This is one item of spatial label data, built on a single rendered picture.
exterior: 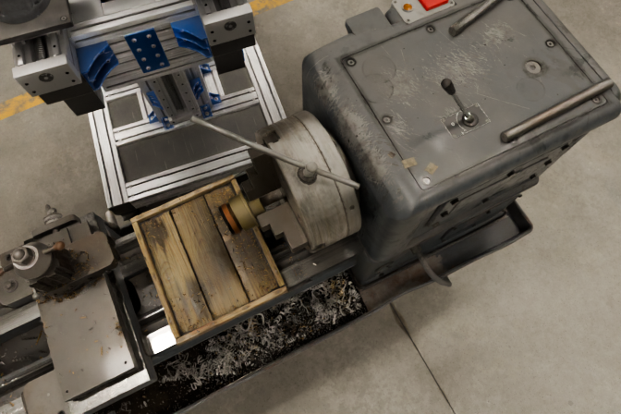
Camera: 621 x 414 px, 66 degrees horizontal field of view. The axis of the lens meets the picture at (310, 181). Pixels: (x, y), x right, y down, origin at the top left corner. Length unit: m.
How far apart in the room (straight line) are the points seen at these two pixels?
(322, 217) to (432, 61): 0.42
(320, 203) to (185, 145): 1.31
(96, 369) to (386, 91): 0.90
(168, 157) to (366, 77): 1.32
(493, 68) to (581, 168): 1.59
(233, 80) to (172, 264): 1.24
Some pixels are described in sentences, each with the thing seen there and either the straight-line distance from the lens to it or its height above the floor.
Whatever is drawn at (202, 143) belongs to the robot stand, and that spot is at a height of 0.21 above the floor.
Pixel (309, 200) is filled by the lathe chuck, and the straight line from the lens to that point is 0.98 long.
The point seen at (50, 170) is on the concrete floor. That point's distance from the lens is 2.65.
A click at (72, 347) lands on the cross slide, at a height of 0.97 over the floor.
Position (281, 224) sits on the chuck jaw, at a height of 1.10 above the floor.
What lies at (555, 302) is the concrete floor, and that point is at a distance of 2.41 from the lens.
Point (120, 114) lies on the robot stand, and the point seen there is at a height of 0.21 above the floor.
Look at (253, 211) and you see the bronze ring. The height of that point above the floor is 1.10.
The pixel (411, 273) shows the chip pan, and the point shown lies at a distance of 1.66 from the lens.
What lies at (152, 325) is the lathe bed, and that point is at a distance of 1.36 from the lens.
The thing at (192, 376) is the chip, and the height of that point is 0.54.
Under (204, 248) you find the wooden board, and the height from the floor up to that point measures 0.89.
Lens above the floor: 2.13
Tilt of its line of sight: 67 degrees down
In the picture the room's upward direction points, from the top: straight up
